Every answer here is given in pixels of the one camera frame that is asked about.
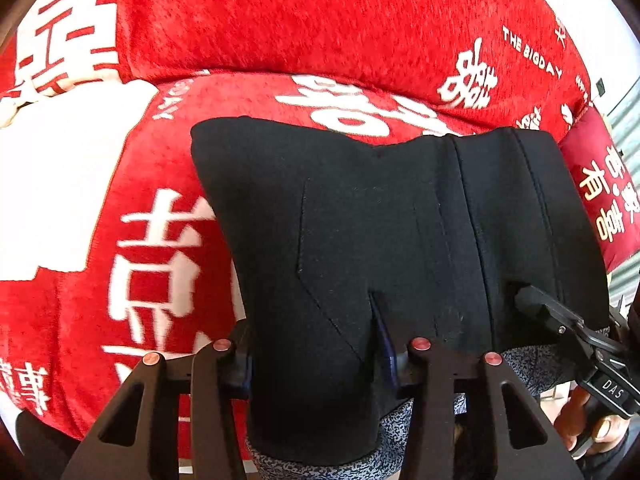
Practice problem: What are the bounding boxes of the black pants with patterned lining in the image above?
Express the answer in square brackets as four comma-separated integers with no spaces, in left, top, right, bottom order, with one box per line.
[191,117,608,478]

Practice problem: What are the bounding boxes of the person right hand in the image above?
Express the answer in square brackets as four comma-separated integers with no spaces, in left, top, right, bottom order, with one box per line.
[553,386,633,456]

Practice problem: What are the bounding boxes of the red blanket with white characters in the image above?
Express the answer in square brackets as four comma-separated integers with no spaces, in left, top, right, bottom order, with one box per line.
[1,0,594,437]

